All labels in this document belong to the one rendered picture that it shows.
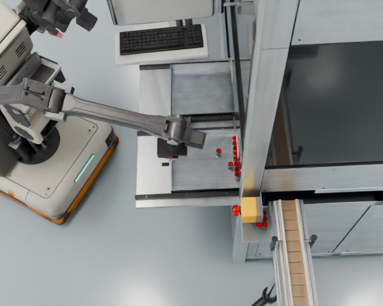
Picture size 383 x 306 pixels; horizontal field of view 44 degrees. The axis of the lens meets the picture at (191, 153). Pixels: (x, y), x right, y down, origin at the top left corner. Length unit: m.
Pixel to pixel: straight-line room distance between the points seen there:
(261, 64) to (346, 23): 0.19
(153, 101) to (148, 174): 0.35
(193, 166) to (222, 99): 0.34
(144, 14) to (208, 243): 1.27
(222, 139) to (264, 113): 0.73
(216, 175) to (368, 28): 1.02
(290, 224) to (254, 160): 0.39
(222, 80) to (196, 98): 0.15
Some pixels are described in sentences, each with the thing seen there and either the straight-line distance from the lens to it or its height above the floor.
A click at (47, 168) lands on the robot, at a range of 2.70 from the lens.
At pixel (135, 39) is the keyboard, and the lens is 2.34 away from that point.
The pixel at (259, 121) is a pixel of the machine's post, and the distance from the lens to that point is 1.24.
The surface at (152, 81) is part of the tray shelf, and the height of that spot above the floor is 0.88.
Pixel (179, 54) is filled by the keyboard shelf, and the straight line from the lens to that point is 2.28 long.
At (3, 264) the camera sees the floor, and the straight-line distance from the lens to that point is 2.90.
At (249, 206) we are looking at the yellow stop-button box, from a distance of 1.65.
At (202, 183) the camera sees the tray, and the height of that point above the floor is 0.88.
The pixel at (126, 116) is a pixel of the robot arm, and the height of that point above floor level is 1.37.
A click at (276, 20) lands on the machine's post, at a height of 1.88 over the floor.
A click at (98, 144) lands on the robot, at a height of 0.26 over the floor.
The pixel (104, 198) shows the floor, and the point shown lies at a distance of 2.84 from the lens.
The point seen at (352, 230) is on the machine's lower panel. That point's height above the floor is 0.52.
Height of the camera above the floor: 2.57
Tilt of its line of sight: 63 degrees down
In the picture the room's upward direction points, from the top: 6 degrees counter-clockwise
